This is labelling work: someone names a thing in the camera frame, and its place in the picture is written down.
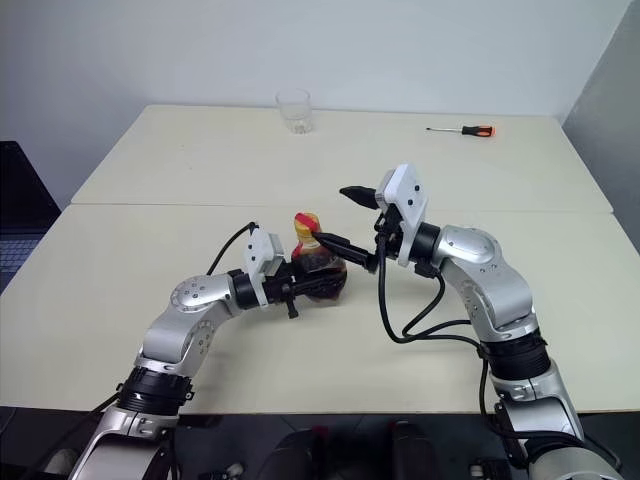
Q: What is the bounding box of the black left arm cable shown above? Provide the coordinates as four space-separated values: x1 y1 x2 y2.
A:
206 221 259 276

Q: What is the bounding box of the small dark liquid bottle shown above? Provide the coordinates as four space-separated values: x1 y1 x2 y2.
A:
291 229 350 303

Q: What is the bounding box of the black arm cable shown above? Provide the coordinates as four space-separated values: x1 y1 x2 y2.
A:
206 221 259 276
374 214 531 471

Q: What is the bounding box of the orange black screwdriver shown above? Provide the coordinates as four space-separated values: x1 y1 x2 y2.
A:
425 124 497 140

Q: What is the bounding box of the dark rounded shape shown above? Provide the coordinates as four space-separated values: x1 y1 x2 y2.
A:
384 419 442 480
263 424 327 480

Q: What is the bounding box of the clear glass tumbler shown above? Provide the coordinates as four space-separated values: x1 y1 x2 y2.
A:
274 88 314 136

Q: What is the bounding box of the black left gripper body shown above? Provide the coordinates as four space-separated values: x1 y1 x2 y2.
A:
262 259 302 322

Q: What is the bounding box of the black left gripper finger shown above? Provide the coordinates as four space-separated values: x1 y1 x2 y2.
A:
296 276 348 299

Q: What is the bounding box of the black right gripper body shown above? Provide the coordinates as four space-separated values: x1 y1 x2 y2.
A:
366 200 404 274

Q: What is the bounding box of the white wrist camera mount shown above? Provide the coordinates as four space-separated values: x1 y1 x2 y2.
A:
375 163 430 265
243 227 285 307

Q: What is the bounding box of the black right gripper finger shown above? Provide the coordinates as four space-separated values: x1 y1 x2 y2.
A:
339 184 379 211
313 230 376 274

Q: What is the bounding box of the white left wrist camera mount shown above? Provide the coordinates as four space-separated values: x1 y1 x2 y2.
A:
243 227 285 307

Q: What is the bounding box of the dark laptop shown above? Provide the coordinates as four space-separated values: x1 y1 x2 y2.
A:
0 140 64 287

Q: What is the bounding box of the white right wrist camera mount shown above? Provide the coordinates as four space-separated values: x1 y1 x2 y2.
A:
375 163 430 265

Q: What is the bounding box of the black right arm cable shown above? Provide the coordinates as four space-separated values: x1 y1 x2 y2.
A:
374 214 531 471

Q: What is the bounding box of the yellow red bottle cap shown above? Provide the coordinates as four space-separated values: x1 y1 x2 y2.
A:
293 212 321 237

